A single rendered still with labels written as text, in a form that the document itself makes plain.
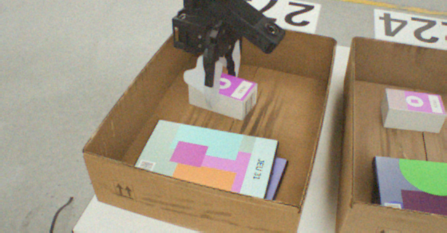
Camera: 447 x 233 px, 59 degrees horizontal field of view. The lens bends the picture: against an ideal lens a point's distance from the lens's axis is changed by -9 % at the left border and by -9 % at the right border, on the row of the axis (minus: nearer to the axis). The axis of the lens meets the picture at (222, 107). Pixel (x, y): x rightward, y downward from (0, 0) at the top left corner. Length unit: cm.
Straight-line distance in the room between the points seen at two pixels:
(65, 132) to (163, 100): 120
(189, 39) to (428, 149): 42
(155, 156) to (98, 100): 144
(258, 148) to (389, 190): 20
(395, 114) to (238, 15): 31
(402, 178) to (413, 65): 27
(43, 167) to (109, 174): 125
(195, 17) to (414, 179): 40
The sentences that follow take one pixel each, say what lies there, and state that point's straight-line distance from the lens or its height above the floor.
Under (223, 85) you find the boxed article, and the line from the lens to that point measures 70.
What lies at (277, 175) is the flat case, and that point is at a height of 77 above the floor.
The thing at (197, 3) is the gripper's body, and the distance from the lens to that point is 64.
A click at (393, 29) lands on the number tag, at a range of 82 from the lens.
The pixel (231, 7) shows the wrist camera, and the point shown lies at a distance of 61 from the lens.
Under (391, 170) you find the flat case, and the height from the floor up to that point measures 78.
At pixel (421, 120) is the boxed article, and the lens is 74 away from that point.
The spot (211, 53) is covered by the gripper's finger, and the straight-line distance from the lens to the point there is 63.
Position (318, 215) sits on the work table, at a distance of 60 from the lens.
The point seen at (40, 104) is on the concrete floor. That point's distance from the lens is 212.
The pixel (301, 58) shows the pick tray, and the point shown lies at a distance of 79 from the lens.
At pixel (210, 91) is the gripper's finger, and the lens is 66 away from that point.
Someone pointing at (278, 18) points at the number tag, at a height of 86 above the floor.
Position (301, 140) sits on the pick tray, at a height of 76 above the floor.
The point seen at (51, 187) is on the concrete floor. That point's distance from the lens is 171.
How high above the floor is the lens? 122
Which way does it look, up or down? 40 degrees down
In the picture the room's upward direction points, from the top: straight up
